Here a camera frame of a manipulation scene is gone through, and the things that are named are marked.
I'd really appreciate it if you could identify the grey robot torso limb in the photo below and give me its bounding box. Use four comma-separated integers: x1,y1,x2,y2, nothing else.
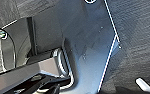
0,48,74,94

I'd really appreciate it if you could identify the small round base fitting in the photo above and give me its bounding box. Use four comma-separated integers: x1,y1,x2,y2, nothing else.
0,29,9,40

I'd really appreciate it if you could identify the round ring-lit button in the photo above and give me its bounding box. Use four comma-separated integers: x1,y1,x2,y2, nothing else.
83,0,98,4

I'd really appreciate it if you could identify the thin black base cable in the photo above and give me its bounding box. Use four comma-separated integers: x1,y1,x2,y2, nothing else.
0,23,17,73

